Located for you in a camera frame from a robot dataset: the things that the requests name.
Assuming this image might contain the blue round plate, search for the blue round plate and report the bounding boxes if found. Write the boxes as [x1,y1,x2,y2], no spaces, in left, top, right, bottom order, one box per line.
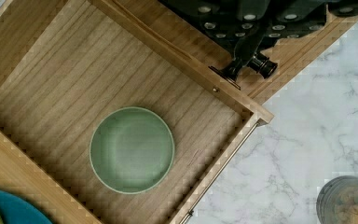
[0,190,53,224]

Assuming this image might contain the green ceramic bowl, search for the green ceramic bowl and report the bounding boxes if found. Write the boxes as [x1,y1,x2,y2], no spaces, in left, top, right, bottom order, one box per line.
[89,106,175,194]

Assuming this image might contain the clear cereal jar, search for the clear cereal jar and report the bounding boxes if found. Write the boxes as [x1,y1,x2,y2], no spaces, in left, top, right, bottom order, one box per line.
[316,175,358,224]

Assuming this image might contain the metal drawer handle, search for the metal drawer handle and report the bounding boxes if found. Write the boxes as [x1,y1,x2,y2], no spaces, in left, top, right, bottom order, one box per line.
[168,117,259,224]

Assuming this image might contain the round bamboo cutting board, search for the round bamboo cutting board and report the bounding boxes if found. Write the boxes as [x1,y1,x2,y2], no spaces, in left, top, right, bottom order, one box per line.
[158,0,358,105]

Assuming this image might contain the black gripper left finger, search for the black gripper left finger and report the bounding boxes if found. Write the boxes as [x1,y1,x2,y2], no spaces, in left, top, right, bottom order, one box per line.
[210,58,243,90]

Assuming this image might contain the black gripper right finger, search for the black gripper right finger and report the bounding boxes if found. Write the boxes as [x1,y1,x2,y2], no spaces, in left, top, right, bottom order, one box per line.
[247,53,278,78]

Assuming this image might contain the open bamboo drawer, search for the open bamboo drawer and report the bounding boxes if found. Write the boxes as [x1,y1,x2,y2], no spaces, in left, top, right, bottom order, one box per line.
[0,0,272,224]

